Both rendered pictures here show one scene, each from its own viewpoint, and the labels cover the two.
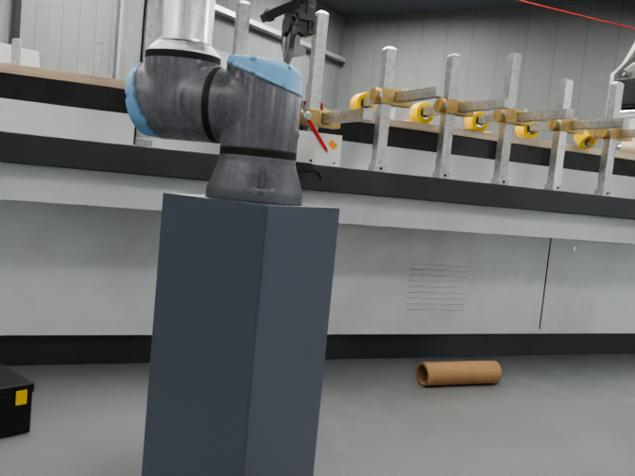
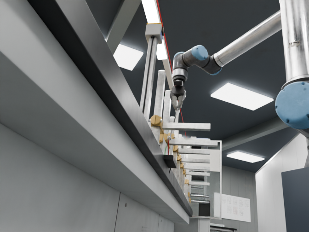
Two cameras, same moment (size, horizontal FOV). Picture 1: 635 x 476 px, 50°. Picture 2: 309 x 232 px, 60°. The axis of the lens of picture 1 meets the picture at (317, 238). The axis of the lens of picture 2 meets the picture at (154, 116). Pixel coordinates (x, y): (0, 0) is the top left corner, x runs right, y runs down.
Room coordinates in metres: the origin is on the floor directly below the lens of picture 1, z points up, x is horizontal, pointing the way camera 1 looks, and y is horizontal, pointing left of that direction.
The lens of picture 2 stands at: (1.30, 1.29, 0.33)
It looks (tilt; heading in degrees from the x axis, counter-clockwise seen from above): 24 degrees up; 307
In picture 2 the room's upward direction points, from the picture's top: 6 degrees clockwise
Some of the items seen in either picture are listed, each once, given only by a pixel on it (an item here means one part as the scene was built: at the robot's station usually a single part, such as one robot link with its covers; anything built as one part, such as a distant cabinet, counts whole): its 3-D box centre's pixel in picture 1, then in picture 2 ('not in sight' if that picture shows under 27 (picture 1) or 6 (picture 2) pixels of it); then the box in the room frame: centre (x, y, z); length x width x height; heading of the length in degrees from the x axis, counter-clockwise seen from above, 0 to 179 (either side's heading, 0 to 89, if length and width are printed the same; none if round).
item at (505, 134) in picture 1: (506, 121); (178, 160); (2.44, -0.63, 0.93); 0.03 x 0.03 x 0.48; 24
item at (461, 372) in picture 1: (458, 372); not in sight; (2.29, -0.53, 0.04); 0.30 x 0.08 x 0.08; 114
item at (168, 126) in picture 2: not in sight; (166, 126); (2.01, 0.23, 0.84); 0.43 x 0.03 x 0.04; 24
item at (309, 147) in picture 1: (302, 146); (166, 153); (2.10, 0.07, 0.75); 0.26 x 0.01 x 0.10; 114
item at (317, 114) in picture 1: (317, 118); (164, 140); (2.15, 0.03, 0.84); 0.13 x 0.06 x 0.05; 114
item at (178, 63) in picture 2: not in sight; (180, 64); (2.02, 0.12, 1.30); 0.10 x 0.09 x 0.12; 165
